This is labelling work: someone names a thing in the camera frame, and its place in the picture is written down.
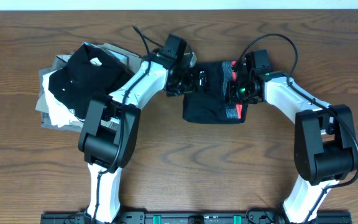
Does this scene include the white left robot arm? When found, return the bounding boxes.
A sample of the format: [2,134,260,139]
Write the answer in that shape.
[78,34,206,223]

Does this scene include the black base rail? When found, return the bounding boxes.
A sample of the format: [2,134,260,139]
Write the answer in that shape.
[40,210,352,224]

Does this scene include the black polo shirt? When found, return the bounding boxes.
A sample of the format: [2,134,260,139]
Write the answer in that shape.
[48,44,134,119]

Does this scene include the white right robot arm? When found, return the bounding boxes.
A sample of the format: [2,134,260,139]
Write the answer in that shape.
[226,50,358,223]

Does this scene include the black leggings with red waistband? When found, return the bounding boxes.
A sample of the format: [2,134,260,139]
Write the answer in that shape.
[182,61,248,124]

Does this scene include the white t-shirt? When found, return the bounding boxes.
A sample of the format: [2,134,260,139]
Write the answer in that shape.
[36,55,92,128]

